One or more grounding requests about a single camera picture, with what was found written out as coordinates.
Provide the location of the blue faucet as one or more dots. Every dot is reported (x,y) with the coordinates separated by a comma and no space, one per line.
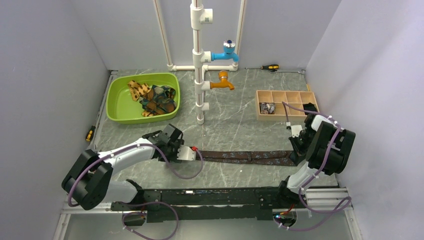
(228,53)

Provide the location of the yellow black screwdriver back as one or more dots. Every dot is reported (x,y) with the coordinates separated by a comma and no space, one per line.
(270,67)

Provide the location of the wooden compartment tray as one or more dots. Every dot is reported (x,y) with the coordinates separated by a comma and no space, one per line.
(288,104)

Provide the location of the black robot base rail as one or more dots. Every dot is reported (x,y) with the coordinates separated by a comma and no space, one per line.
(260,203)

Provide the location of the yellow black screwdriver left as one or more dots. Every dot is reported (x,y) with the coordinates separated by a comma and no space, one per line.
(90,134)

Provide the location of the white pvc pipe assembly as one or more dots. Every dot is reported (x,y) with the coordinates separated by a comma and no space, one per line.
(200,16)

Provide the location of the green plastic basin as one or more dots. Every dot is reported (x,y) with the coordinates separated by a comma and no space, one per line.
(121,107)

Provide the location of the yellow black screwdriver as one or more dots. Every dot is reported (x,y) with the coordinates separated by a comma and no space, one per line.
(270,67)
(90,134)

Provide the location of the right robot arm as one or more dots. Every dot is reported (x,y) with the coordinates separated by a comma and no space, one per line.
(324,146)

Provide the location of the dark teal patterned tie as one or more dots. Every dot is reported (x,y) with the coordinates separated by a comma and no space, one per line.
(157,100)

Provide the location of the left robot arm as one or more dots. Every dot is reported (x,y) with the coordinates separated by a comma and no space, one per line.
(88,183)

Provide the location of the black rolled tie in tray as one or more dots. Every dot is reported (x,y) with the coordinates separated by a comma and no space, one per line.
(310,107)

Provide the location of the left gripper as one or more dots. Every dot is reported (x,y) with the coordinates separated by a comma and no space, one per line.
(173,158)

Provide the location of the dark brown floral tie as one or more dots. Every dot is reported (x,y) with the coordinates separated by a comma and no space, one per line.
(269,158)

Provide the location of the orange faucet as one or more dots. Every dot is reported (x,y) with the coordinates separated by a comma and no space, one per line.
(223,77)

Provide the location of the aluminium frame rail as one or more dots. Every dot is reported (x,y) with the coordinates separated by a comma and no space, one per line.
(328,200)

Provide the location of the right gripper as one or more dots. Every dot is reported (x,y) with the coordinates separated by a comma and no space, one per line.
(300,153)

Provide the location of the silver wrench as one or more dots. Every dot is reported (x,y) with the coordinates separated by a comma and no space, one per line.
(297,71)

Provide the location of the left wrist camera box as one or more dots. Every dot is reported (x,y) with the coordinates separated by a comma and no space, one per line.
(186,153)

